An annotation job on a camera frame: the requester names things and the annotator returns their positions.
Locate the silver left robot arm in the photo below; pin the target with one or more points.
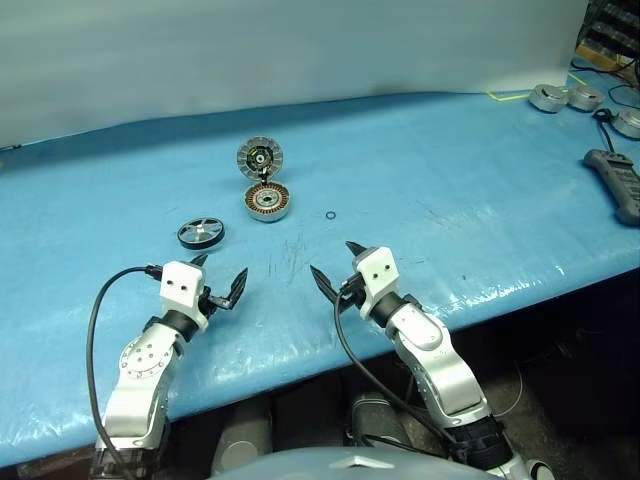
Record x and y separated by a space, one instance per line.
145 365

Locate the grey rounded cylinder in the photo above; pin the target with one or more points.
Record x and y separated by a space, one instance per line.
242 440

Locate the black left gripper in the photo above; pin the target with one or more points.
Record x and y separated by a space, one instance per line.
206 300

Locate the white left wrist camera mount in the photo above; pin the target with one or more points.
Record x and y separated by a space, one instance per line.
180 285

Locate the yellow tape strip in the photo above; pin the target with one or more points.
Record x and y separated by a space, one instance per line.
510 96

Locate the grey robot torso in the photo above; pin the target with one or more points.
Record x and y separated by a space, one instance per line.
340 465

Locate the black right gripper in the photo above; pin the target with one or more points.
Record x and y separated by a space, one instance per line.
354 290

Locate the grey handheld controller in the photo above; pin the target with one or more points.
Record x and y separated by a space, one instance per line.
620 182

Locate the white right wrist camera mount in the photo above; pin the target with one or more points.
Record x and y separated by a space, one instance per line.
380 272

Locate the storage shelf with boxes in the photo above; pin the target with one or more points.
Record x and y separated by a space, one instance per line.
610 35

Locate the dark rounded cylinder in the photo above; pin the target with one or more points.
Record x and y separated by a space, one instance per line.
380 415

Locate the silver motor stator housing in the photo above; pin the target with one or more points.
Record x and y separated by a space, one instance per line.
267 202

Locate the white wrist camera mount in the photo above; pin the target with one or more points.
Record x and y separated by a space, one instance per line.
180 285
380 272

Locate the blue foam table cover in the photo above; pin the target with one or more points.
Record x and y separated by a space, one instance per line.
400 175

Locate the assembled silver motor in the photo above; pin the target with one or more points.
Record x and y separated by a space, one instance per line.
547 97
629 122
584 97

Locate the silver motor cover disc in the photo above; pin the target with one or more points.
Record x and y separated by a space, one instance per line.
260 159

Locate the white shoe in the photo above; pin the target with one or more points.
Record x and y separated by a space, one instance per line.
540 471

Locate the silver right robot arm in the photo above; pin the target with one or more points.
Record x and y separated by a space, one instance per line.
450 380

